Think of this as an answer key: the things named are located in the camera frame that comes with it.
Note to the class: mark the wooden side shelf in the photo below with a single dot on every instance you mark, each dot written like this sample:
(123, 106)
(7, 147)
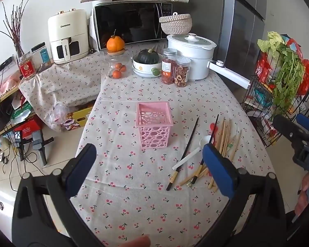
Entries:
(0, 100)

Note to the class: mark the red plastic bag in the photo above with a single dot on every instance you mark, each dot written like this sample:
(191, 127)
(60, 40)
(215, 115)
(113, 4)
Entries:
(307, 77)

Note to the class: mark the white plastic spoon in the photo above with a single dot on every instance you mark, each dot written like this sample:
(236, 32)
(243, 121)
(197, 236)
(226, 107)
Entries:
(205, 142)

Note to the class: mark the clear plastic bag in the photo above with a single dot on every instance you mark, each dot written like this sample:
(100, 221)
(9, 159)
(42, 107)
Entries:
(60, 112)

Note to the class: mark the bare decorative branches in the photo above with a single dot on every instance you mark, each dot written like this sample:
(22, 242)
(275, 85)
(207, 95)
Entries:
(14, 28)

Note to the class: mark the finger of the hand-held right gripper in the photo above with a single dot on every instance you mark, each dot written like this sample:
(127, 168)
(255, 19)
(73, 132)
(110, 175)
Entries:
(306, 122)
(288, 130)

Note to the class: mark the cherry print cover cloth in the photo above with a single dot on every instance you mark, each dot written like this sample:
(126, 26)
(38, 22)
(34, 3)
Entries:
(67, 82)

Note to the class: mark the person's right hand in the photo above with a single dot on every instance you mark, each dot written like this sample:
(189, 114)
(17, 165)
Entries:
(303, 193)

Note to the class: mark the napa cabbage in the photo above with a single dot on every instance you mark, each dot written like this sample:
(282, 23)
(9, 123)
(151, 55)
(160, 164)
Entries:
(269, 42)

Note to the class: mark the jar of red dried fruit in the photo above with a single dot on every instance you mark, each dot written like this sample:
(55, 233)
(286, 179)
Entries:
(167, 72)

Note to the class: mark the pink perforated utensil basket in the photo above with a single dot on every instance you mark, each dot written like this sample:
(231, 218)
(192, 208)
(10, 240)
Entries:
(154, 136)

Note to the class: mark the green bag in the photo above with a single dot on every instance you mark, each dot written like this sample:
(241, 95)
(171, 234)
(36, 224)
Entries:
(20, 113)

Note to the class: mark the yellow cardboard box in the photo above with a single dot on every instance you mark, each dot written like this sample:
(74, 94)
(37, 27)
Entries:
(81, 115)

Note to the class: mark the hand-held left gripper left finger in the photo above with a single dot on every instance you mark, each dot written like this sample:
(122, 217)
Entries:
(79, 175)

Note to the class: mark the black microwave oven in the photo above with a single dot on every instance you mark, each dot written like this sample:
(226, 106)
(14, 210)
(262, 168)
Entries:
(128, 23)

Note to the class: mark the large orange with stem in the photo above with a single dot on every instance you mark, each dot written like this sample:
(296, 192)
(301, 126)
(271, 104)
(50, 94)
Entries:
(115, 44)

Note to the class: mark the person's left hand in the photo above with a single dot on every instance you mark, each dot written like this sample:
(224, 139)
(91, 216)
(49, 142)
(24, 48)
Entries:
(137, 241)

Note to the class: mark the cream air fryer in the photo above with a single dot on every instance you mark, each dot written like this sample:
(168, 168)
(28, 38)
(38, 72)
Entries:
(67, 25)

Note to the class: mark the red snack packet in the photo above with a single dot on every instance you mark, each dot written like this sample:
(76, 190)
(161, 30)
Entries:
(262, 68)

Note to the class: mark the cherry print tablecloth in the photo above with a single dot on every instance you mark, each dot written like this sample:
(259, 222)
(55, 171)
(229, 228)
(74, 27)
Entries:
(134, 198)

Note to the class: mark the blue label jar black lid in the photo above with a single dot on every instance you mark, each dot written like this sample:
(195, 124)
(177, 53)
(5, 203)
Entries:
(43, 55)

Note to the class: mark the woven lidded basket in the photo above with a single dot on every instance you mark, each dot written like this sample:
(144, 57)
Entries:
(176, 25)

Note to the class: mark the white electric cooking pot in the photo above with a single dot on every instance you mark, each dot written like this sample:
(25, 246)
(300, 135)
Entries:
(195, 67)

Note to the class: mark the red box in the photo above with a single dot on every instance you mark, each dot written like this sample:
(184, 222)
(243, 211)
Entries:
(28, 128)

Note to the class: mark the clear glass jar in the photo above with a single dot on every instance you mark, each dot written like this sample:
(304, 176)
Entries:
(109, 61)

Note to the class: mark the grey refrigerator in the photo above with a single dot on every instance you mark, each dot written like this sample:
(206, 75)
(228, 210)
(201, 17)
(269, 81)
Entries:
(237, 30)

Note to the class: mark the red label jar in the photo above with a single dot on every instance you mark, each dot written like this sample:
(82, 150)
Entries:
(27, 68)

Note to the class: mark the black chopstick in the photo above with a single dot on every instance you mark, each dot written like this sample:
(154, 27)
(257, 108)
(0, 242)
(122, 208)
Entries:
(214, 127)
(189, 141)

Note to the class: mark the red plastic spoon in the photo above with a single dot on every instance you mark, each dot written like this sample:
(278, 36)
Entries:
(213, 129)

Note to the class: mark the leafy green vegetables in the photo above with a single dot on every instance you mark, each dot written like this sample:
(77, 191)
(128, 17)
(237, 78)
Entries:
(288, 82)

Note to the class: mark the wooden jar lid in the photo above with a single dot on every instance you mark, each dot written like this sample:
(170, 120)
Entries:
(115, 52)

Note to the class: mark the black tripod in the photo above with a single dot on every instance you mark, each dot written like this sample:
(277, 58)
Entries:
(37, 141)

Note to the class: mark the pile of wooden chopsticks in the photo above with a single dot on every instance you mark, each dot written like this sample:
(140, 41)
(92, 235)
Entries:
(225, 133)

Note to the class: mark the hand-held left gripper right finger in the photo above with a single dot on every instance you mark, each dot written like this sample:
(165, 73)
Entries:
(218, 175)

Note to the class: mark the small orange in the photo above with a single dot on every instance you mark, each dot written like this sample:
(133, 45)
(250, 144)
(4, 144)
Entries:
(123, 69)
(116, 74)
(118, 65)

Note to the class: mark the green pumpkin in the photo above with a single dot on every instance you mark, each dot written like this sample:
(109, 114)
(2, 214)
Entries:
(146, 56)

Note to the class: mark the jar of dried fruit slices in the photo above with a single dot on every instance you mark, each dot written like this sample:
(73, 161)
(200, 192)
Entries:
(181, 76)

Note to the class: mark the white floral bowl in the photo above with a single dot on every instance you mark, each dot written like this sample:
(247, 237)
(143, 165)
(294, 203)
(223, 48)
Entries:
(144, 69)

